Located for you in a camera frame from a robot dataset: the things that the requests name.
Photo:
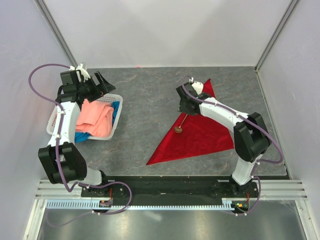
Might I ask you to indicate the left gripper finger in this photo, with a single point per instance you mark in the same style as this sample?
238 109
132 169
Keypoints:
106 88
98 78

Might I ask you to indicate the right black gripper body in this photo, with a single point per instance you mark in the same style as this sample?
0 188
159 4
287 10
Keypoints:
183 107

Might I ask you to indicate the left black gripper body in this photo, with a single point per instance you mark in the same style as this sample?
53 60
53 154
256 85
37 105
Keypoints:
90 91

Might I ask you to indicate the copper spoon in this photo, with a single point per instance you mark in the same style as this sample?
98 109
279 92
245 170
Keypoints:
178 129

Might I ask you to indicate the red cloth napkin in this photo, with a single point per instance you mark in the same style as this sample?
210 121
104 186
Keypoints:
200 136

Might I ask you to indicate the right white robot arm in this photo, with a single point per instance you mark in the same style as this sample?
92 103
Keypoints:
249 130

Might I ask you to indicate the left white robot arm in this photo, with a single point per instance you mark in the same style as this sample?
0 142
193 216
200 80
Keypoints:
61 160

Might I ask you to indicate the white plastic basket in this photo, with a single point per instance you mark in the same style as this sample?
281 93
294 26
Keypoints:
98 119

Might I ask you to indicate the pink cloth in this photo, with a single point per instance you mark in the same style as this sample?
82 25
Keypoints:
95 120

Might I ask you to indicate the blue cloth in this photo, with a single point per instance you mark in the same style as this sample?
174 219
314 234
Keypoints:
116 110

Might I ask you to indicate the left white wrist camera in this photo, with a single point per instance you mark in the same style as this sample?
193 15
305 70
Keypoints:
81 72

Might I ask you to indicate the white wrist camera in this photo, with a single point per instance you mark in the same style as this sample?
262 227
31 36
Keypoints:
81 72
196 85

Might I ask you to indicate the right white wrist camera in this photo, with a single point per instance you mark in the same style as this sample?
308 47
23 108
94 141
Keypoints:
196 85

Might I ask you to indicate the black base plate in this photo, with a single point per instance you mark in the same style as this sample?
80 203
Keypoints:
170 189

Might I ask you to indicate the slotted cable duct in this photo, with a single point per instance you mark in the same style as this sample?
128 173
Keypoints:
95 204

